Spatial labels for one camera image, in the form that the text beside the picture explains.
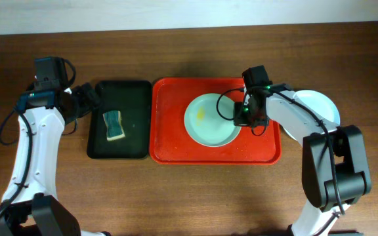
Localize white plate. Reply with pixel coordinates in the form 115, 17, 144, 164
280, 122, 298, 141

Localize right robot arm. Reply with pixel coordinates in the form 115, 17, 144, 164
240, 84, 372, 235

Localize mint green plate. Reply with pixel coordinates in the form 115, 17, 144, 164
184, 93, 241, 148

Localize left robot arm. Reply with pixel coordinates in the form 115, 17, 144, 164
0, 83, 100, 235

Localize black plastic tray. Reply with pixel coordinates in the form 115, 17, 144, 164
87, 81, 152, 159

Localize red plastic tray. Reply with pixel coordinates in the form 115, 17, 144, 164
150, 77, 282, 165

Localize light blue plate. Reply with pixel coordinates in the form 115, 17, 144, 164
295, 90, 341, 125

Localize green and yellow sponge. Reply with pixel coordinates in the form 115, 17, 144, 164
103, 110, 125, 142

